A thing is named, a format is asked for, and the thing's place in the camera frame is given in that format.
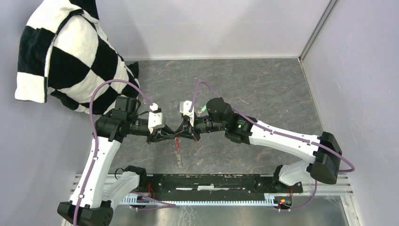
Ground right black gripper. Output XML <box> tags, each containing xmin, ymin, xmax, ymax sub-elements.
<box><xmin>173</xmin><ymin>114</ymin><xmax>226</xmax><ymax>142</ymax></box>

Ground metal key holder red handle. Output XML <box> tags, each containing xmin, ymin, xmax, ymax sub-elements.
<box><xmin>175</xmin><ymin>137</ymin><xmax>183</xmax><ymax>168</ymax></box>

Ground key with green tag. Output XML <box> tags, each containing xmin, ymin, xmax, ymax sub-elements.
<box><xmin>197</xmin><ymin>105</ymin><xmax>207</xmax><ymax>115</ymax></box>

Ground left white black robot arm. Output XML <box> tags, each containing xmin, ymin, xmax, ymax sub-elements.
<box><xmin>57</xmin><ymin>97</ymin><xmax>166</xmax><ymax>226</ymax></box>

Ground black white checkered cloth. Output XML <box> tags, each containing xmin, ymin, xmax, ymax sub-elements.
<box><xmin>15</xmin><ymin>0</ymin><xmax>139</xmax><ymax>115</ymax></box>

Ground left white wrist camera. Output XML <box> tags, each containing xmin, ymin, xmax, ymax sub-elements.
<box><xmin>148</xmin><ymin>103</ymin><xmax>165</xmax><ymax>133</ymax></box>

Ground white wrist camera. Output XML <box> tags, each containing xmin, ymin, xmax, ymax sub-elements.
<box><xmin>148</xmin><ymin>103</ymin><xmax>165</xmax><ymax>133</ymax></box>
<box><xmin>178</xmin><ymin>100</ymin><xmax>195</xmax><ymax>127</ymax></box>

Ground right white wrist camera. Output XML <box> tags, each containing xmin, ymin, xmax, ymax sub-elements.
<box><xmin>178</xmin><ymin>100</ymin><xmax>195</xmax><ymax>127</ymax></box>

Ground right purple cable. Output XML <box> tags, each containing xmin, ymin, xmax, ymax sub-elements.
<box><xmin>188</xmin><ymin>81</ymin><xmax>356</xmax><ymax>213</ymax></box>

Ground purple cable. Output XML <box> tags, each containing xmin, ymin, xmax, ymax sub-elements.
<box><xmin>72</xmin><ymin>79</ymin><xmax>176</xmax><ymax>226</ymax></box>
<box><xmin>188</xmin><ymin>81</ymin><xmax>356</xmax><ymax>213</ymax></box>

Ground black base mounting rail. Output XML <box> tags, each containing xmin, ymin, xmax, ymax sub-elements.
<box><xmin>135</xmin><ymin>174</ymin><xmax>303</xmax><ymax>202</ymax></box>

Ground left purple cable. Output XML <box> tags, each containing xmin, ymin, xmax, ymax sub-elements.
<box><xmin>72</xmin><ymin>79</ymin><xmax>176</xmax><ymax>226</ymax></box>

